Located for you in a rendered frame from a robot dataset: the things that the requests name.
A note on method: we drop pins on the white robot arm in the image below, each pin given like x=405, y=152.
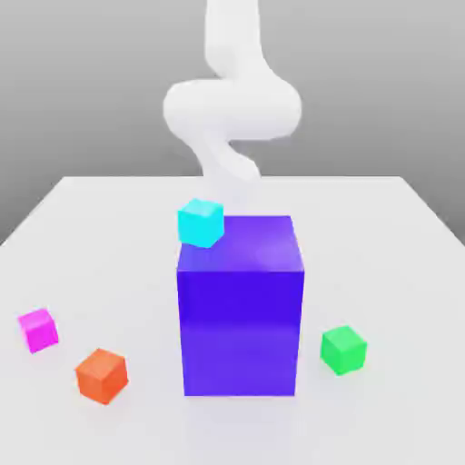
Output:
x=232, y=105

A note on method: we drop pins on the small cyan cube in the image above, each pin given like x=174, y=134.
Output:
x=199, y=225

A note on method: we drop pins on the small green cube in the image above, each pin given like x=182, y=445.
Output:
x=343, y=350

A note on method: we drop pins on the small orange cube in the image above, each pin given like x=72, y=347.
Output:
x=101, y=376

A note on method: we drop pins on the small magenta cube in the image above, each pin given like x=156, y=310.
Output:
x=38, y=330

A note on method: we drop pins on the large purple box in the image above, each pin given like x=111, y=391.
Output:
x=239, y=327

